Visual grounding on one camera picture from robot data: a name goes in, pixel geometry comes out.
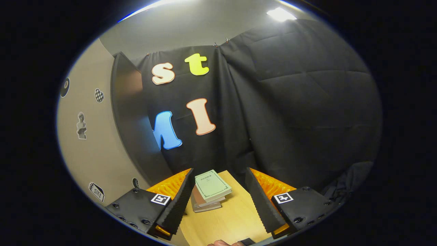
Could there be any brown book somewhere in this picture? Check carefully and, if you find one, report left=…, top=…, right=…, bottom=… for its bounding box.
left=191, top=186, right=226, bottom=207

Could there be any ceiling light panel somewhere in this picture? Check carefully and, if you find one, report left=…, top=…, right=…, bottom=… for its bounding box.
left=266, top=8, right=297, bottom=22

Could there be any black backdrop cloth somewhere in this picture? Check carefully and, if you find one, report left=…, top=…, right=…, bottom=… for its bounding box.
left=131, top=19, right=383, bottom=205

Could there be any tan book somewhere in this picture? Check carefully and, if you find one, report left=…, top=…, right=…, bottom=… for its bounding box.
left=192, top=202, right=222, bottom=213

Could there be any dark cloth bundle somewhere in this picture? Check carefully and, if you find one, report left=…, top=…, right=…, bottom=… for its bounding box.
left=321, top=161, right=375, bottom=205

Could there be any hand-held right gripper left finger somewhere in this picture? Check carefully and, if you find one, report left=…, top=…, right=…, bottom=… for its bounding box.
left=105, top=167, right=195, bottom=241

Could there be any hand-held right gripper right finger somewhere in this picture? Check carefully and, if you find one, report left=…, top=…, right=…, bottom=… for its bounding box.
left=245, top=167, right=337, bottom=240

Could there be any light green book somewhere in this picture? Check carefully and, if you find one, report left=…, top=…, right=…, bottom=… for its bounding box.
left=195, top=170, right=233, bottom=202

